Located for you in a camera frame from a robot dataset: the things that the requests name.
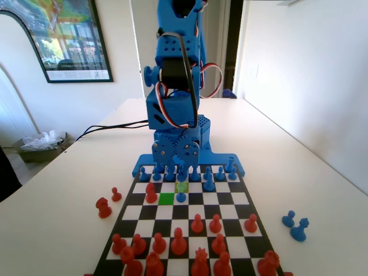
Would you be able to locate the small blue object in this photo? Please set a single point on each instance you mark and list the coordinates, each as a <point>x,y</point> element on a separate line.
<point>228,94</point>

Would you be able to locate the blue chess rook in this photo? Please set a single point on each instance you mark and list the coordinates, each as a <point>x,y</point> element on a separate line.
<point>229,165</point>

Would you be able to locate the red chess queen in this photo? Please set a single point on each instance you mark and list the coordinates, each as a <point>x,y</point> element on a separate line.
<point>200,266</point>

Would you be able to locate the blue knight off board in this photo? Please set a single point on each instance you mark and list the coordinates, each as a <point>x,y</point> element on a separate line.
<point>299,231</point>

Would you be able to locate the blue chess pawn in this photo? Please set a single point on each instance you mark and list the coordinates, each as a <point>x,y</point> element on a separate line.
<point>143,175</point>
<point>207,171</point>
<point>157,176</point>
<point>169,178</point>
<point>288,220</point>
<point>180,197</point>
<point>233,176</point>
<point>219,174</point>

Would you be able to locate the clear plastic bag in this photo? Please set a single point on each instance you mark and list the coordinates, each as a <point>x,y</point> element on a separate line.
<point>40,142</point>

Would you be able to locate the red chess rook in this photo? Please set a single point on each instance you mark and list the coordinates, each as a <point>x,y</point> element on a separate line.
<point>130,263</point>
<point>268,264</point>

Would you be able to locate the red chess bishop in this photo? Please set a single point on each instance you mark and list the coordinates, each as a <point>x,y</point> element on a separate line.
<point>222,266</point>

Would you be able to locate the red chess knight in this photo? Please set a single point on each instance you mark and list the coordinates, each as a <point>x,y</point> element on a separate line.
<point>154,266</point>
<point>103,208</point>

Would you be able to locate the framed wall poster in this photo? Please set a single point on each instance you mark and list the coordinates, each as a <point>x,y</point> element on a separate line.
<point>74,43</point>

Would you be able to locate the row of blue chess pieces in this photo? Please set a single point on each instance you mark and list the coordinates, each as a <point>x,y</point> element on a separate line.
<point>218,158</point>

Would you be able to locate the blue geared gripper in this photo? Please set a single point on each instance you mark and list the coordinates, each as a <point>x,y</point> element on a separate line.
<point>168,149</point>

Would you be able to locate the black white chessboard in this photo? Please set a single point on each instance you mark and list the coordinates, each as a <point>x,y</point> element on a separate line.
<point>211,198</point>

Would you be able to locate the red chess pawn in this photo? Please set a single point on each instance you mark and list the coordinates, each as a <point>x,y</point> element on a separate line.
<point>159,245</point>
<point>215,225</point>
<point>251,224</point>
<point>118,245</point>
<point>138,245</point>
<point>197,225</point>
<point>218,245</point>
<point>178,244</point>
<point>116,196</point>

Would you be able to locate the cardboard box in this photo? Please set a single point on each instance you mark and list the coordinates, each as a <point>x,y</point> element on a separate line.
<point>34,155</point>

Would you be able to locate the red pawn near blue row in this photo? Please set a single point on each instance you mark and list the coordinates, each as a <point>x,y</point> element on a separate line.
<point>150,195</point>

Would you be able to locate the blue SO-100 robot arm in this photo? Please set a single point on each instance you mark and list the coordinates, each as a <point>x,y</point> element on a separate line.
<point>172,46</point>

